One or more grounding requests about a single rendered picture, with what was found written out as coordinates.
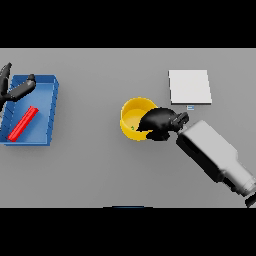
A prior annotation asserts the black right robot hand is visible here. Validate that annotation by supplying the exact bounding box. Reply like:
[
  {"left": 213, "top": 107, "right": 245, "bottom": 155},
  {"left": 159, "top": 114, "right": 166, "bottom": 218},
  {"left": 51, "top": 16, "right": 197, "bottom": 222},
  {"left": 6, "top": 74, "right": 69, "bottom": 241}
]
[{"left": 136, "top": 106, "right": 190, "bottom": 142}]

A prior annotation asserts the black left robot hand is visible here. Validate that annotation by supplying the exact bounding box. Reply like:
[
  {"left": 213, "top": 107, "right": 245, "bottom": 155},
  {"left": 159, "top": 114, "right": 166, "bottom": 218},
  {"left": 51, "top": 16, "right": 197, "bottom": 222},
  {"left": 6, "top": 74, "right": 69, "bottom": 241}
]
[{"left": 0, "top": 62, "right": 37, "bottom": 114}]

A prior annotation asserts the yellow bowl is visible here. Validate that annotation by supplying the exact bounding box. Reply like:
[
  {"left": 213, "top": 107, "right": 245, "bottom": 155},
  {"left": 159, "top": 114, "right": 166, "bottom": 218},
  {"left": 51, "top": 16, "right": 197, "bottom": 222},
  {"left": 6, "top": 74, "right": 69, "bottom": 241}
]
[{"left": 119, "top": 96, "right": 159, "bottom": 142}]

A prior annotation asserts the red beaker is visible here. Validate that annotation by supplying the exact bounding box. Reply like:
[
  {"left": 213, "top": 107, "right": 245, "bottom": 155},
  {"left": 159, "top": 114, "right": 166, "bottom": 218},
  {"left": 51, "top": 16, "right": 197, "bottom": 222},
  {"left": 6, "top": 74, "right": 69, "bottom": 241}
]
[{"left": 7, "top": 105, "right": 40, "bottom": 143}]

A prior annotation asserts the pale square measuring scale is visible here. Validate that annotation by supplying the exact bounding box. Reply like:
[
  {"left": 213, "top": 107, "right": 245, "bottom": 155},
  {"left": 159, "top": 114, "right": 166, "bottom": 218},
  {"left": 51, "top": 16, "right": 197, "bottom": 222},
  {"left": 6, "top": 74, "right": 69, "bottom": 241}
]
[{"left": 167, "top": 69, "right": 213, "bottom": 111}]

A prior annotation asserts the blue tray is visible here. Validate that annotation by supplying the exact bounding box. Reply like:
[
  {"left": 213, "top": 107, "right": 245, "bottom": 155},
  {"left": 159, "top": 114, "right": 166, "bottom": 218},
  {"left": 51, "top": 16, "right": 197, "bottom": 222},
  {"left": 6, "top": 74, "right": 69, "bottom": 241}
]
[{"left": 0, "top": 74, "right": 60, "bottom": 147}]

